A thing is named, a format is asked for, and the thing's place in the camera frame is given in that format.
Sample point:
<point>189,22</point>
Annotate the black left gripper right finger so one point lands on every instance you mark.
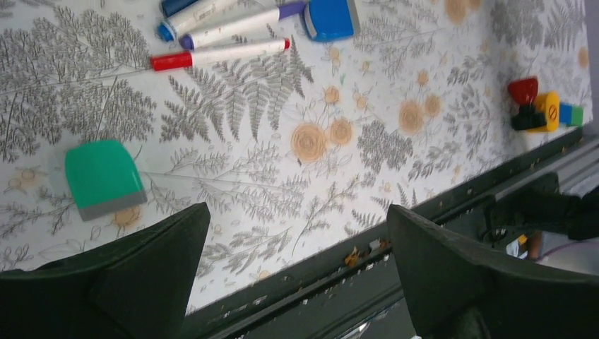
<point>456,287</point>

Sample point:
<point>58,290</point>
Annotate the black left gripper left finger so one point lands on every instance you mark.
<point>137,286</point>

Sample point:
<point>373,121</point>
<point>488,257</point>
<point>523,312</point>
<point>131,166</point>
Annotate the green grey eraser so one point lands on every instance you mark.
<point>103,179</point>

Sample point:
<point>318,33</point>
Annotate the red emergency stop button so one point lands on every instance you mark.
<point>524,93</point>

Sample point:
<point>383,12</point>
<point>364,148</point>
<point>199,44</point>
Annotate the blue whiteboard eraser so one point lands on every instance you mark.
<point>331,20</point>

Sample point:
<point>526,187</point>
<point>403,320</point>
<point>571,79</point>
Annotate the yellow blue green toy block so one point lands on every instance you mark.
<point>557,113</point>

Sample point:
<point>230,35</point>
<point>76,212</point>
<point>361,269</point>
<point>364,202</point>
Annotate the floral table mat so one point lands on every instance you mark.
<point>293,152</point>

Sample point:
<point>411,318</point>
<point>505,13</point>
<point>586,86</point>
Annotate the red capped marker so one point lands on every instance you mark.
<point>218,54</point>

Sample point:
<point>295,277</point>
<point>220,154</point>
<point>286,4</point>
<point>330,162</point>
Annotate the white marker pen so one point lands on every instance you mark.
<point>208,34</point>

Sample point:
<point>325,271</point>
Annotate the blue capped marker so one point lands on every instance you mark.
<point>182,16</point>

